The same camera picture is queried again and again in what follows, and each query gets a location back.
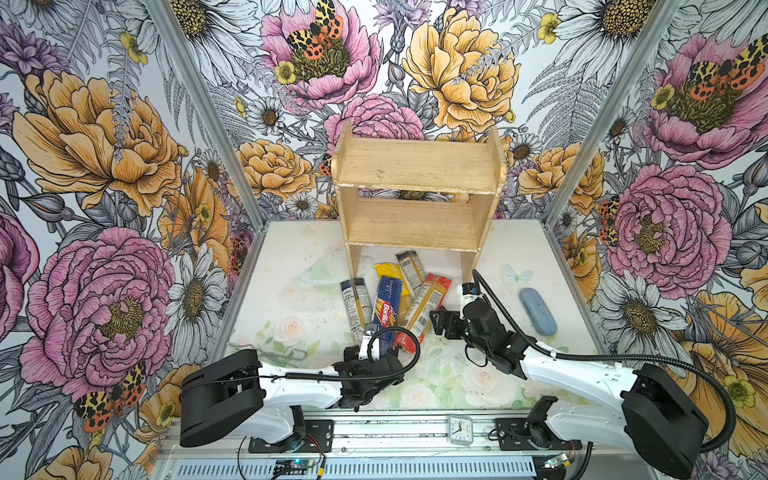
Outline right black corrugated cable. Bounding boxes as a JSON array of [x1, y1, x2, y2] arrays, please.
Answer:
[[472, 269, 737, 454]]

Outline yellow spaghetti bag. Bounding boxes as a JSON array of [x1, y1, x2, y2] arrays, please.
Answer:
[[374, 262, 414, 325]]

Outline small white desk clock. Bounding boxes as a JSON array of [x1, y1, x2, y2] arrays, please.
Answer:
[[447, 415, 474, 446]]

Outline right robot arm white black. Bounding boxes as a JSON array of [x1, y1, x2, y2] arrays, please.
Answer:
[[429, 298, 709, 479]]

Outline blue Barilla spaghetti box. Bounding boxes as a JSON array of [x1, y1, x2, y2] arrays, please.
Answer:
[[366, 276, 402, 359]]

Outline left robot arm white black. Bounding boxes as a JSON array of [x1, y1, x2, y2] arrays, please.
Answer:
[[179, 347, 408, 448]]

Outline green circuit board left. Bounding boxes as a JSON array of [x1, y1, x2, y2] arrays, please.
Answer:
[[272, 458, 323, 477]]

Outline brown striped spaghetti bag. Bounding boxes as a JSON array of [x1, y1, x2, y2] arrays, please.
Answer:
[[396, 250, 427, 293]]

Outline metal scissors tongs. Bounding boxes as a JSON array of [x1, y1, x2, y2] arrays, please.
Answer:
[[228, 344, 308, 368]]

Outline red spaghetti bag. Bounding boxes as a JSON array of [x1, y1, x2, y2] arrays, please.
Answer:
[[398, 274, 452, 343]]

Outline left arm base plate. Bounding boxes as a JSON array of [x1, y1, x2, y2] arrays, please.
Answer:
[[247, 420, 335, 454]]

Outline grey white spaghetti bag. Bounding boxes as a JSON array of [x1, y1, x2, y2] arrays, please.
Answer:
[[340, 278, 373, 344]]

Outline wooden two-tier shelf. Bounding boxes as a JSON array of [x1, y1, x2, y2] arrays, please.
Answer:
[[331, 123, 507, 282]]

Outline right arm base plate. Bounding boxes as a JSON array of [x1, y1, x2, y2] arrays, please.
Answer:
[[487, 417, 583, 451]]

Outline green circuit board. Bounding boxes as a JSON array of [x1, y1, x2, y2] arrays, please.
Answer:
[[272, 458, 323, 477], [542, 453, 571, 469]]

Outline green circuit board right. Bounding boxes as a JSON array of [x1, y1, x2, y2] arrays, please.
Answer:
[[542, 453, 571, 469]]

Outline blue grey glasses case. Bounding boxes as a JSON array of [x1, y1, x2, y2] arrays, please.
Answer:
[[519, 288, 558, 336]]

